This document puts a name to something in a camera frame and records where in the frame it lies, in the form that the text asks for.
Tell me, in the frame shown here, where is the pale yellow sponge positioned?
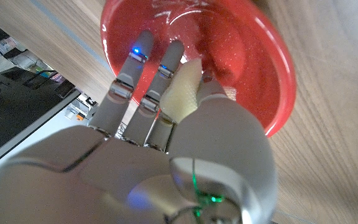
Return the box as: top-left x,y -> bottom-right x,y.
159,57 -> 203,124

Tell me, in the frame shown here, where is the black computer monitor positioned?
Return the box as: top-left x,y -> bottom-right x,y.
0,67 -> 82,175

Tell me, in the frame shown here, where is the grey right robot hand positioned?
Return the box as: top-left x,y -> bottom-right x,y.
0,29 -> 278,224

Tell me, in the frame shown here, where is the red bowl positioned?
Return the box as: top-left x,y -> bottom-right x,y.
100,0 -> 297,138

